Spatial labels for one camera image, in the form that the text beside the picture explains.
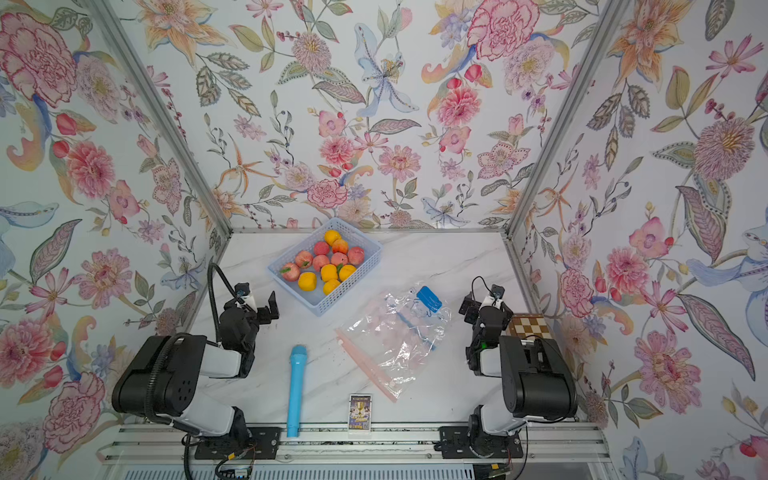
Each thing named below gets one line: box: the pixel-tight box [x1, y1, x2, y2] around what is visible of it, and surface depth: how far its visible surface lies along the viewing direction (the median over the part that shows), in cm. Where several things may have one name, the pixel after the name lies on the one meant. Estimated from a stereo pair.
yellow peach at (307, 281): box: [298, 272, 317, 292], surface depth 103 cm
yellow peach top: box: [324, 229, 341, 246], surface depth 116 cm
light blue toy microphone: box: [287, 345, 308, 438], surface depth 83 cm
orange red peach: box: [332, 239, 349, 254], surface depth 112 cm
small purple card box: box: [348, 393, 373, 432], surface depth 80 cm
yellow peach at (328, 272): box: [321, 264, 338, 282], surface depth 106 cm
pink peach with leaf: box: [280, 262, 301, 282], surface depth 105 cm
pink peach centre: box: [312, 254, 330, 272], surface depth 108 cm
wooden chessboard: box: [506, 313, 553, 340], surface depth 94 cm
